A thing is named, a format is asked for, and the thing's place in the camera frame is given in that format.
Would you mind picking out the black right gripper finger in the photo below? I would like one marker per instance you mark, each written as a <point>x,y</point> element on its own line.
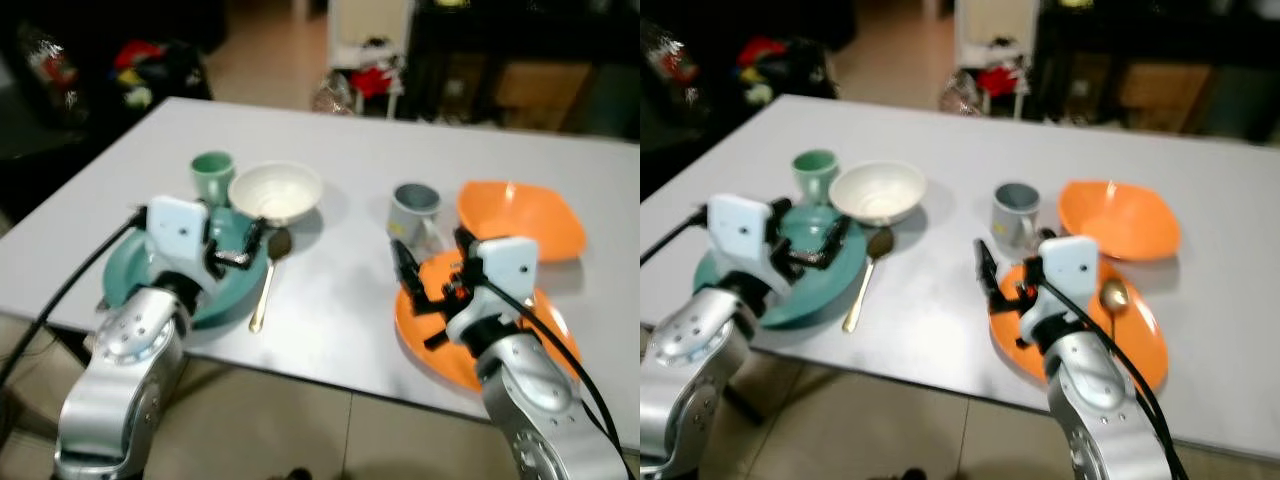
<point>988,266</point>
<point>1040,250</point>
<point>466,246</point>
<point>406,268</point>

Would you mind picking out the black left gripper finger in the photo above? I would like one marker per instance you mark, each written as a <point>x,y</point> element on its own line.
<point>781,214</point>
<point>841,238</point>
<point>214,220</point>
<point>256,240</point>

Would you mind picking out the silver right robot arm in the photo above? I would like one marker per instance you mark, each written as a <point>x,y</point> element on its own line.
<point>1105,400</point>
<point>540,395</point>

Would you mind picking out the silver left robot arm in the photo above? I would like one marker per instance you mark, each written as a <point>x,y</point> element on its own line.
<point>690,360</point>
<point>125,365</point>

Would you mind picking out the gold spoon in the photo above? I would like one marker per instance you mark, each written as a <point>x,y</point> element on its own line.
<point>276,245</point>
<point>878,243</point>
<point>1113,296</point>

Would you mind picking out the orange plate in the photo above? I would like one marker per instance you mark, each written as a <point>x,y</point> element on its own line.
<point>420,325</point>
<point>1140,340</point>

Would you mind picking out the green cup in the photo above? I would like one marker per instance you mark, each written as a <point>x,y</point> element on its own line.
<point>212,178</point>
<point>814,176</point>

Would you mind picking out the teal plate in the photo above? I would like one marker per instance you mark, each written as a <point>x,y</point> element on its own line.
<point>235,290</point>
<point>820,290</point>

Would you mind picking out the grey mug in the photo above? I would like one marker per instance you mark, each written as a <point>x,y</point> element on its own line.
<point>1015,212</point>
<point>412,215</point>

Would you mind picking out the white bowl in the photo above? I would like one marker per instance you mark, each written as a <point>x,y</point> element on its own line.
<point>878,190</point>
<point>275,192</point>

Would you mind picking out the orange bowl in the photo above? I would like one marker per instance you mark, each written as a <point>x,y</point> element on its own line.
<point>1120,220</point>
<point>520,220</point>

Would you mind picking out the red and yellow toy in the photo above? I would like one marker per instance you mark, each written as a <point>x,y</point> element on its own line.
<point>135,65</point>
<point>762,62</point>

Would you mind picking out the brown cardboard box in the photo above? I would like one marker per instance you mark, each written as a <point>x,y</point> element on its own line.
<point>540,95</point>
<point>1152,95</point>

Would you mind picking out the red cloth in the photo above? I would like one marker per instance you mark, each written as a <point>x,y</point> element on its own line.
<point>375,78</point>
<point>1000,78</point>

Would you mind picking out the white chair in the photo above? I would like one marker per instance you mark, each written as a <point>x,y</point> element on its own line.
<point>368,25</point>
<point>995,28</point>

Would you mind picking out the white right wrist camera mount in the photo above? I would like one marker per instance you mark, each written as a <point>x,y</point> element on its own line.
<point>1070,272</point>
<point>510,270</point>

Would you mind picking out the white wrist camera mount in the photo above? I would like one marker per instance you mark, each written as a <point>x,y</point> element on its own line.
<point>178,230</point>
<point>510,270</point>
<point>738,232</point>
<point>1070,272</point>

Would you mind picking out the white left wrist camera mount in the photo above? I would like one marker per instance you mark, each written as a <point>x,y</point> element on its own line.
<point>738,232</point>
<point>178,230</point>

